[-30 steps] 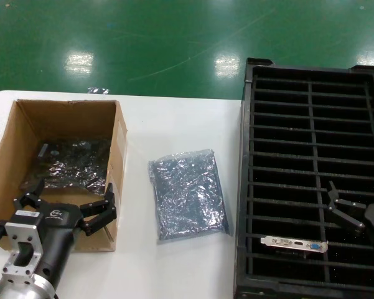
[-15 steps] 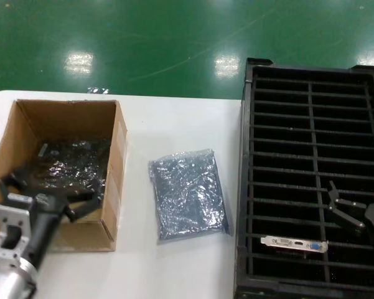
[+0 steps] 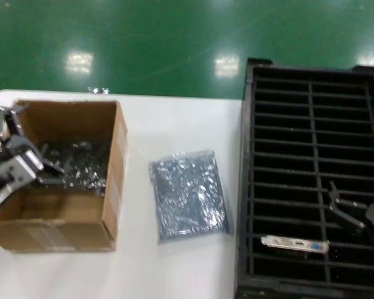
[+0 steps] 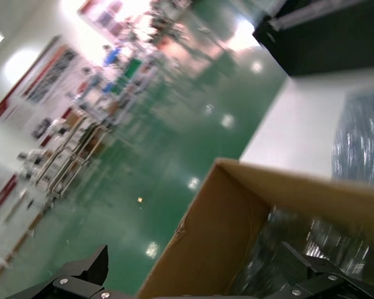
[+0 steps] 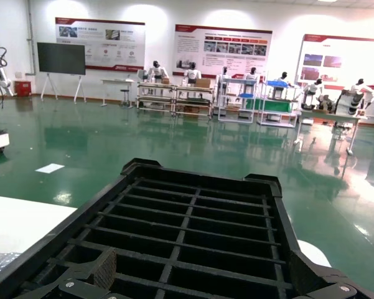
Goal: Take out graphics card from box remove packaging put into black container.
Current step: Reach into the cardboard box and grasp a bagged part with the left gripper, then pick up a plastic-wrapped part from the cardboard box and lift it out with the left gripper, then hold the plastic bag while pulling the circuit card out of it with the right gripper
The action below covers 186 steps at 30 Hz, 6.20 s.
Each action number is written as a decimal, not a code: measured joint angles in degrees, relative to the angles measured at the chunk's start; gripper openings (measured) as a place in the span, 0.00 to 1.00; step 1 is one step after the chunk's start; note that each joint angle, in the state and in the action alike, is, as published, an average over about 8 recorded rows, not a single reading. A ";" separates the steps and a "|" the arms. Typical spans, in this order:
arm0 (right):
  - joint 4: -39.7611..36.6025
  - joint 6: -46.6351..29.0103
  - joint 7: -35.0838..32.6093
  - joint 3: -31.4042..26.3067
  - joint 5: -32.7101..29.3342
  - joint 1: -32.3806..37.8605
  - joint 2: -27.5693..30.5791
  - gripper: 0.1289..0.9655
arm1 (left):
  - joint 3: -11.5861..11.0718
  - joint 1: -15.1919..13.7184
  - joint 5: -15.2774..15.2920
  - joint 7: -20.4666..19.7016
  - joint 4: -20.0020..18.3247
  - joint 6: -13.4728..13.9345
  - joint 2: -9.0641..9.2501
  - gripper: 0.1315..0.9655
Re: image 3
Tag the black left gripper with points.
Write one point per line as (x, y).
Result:
(17, 144)

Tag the antistatic bag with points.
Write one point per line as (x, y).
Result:
(87, 168)
(186, 193)

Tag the left wrist silver black box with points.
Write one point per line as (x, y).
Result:
(26, 163)

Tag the black slotted plastic container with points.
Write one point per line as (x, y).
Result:
(312, 140)

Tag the brown cardboard box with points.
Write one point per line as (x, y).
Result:
(65, 233)

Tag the small shiny plastic scrap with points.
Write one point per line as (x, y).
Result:
(98, 90)

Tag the graphics card with metal bracket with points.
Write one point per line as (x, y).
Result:
(286, 242)

